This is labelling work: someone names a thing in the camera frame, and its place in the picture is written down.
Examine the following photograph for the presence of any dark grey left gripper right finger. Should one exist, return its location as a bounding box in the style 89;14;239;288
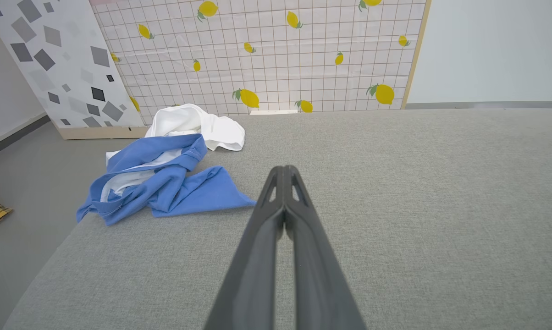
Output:
283;165;367;330

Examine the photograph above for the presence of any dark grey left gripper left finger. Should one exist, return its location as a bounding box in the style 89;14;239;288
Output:
204;165;286;330

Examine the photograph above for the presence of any grey fabric sofa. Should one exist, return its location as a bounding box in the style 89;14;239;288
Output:
2;108;552;330

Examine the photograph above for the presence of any lemon print grid board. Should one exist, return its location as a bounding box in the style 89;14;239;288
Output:
89;0;432;126

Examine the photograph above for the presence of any blue and white shirt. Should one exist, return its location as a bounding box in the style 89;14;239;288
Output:
76;104;257;226

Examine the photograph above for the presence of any grey terrazzo pattern board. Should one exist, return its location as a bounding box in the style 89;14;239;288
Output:
0;0;149;140

